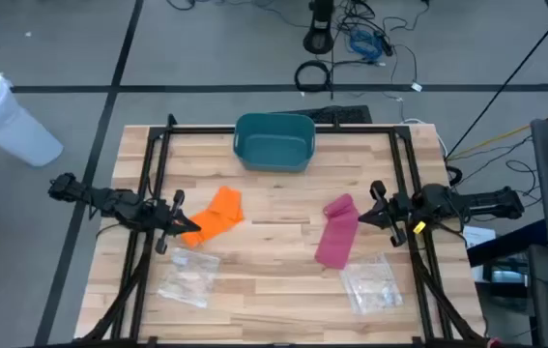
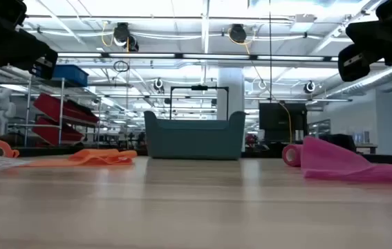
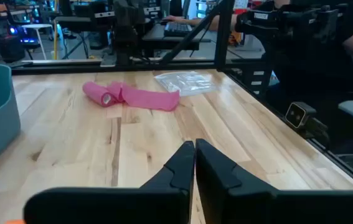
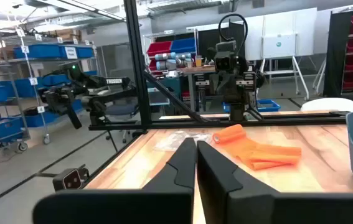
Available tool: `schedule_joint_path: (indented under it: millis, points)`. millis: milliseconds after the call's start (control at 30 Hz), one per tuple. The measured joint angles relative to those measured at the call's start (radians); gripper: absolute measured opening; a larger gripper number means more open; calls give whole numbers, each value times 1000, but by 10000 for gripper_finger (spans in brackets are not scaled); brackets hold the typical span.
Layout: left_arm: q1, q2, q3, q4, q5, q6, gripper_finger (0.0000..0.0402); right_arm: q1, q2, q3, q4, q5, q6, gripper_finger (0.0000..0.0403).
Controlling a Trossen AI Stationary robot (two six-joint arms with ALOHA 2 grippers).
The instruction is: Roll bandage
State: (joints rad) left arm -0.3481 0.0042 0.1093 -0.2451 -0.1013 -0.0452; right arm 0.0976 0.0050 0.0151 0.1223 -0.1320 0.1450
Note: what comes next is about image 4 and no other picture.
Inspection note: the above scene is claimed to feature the black aluminium table frame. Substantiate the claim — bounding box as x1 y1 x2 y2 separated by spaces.
82 0 351 190

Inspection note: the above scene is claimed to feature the clear plastic zip bag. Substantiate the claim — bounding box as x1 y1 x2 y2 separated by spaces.
153 129 214 152

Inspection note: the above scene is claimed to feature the blue floor crate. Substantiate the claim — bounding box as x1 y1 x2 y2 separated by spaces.
222 98 281 113

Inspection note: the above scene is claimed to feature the metal wire shelving rack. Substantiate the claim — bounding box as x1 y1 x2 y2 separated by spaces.
0 27 99 155

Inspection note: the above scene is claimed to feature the white trash can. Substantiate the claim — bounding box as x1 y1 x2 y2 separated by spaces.
300 97 353 113

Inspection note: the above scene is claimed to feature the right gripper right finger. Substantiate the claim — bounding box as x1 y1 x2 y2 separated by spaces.
196 140 353 224

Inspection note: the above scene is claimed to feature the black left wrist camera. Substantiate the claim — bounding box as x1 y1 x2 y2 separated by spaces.
214 40 238 72

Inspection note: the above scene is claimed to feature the orange bandage roll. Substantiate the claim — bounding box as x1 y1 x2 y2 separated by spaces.
212 123 303 171

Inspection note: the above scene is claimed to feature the small black depth camera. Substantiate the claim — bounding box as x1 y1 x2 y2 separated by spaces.
52 166 90 192

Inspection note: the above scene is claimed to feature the black left gripper cable loop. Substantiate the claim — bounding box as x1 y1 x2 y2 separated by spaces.
218 13 249 58

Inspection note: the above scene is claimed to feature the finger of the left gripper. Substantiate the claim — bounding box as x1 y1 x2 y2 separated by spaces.
225 73 238 94
212 73 227 94

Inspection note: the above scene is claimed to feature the white rolling whiteboard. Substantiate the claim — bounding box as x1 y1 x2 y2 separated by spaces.
258 33 310 101

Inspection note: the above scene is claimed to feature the dark office chair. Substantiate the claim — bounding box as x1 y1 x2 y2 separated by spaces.
104 102 140 146

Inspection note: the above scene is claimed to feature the red plastic storage bin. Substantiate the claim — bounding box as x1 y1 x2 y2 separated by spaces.
146 40 173 57

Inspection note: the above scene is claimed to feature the wooden workbench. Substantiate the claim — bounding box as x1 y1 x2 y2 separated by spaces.
176 64 219 112

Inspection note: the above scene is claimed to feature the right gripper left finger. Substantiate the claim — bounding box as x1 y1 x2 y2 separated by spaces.
32 138 197 224

